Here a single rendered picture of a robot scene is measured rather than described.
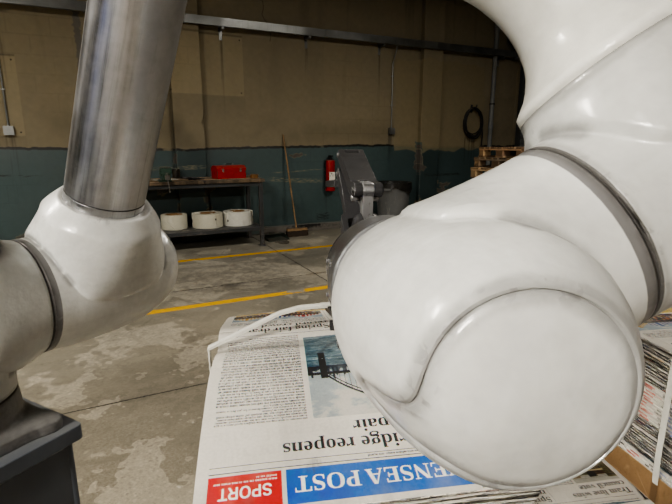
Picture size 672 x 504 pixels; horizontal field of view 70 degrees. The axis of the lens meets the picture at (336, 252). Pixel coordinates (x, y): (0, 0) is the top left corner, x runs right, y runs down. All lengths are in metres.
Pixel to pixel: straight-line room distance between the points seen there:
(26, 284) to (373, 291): 0.53
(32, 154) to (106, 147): 6.28
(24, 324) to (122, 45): 0.34
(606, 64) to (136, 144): 0.52
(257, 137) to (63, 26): 2.65
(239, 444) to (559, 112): 0.36
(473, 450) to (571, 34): 0.20
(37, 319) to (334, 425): 0.38
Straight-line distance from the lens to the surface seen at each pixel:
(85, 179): 0.66
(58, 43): 6.98
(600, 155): 0.24
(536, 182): 0.22
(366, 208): 0.40
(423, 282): 0.17
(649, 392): 0.86
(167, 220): 6.44
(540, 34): 0.29
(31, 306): 0.67
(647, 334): 0.87
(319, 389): 0.50
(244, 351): 0.56
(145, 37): 0.60
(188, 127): 6.89
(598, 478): 0.94
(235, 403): 0.49
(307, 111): 7.50
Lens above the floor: 1.35
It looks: 13 degrees down
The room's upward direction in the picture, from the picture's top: straight up
